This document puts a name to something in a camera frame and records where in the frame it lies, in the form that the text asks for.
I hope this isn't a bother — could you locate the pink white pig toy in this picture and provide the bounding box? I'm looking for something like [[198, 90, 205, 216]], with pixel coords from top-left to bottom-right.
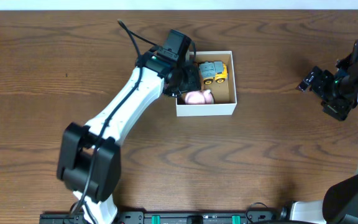
[[184, 90, 214, 105]]

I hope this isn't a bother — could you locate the yellow grey toy truck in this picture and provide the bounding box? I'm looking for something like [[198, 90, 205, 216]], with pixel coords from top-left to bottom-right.
[[199, 61, 228, 85]]

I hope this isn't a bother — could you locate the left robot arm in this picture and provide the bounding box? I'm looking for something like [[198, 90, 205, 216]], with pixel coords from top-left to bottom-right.
[[57, 67, 165, 223]]

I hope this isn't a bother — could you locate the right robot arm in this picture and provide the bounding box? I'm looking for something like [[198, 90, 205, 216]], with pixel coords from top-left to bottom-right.
[[280, 39, 358, 223]]

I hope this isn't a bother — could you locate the white cardboard box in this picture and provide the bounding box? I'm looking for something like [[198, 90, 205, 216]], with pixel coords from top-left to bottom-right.
[[175, 51, 237, 116]]

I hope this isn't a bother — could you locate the left black cable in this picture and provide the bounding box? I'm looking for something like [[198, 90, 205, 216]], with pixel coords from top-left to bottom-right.
[[70, 19, 161, 218]]

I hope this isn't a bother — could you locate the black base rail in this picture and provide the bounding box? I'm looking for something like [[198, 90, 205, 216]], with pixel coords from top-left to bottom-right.
[[39, 211, 276, 224]]

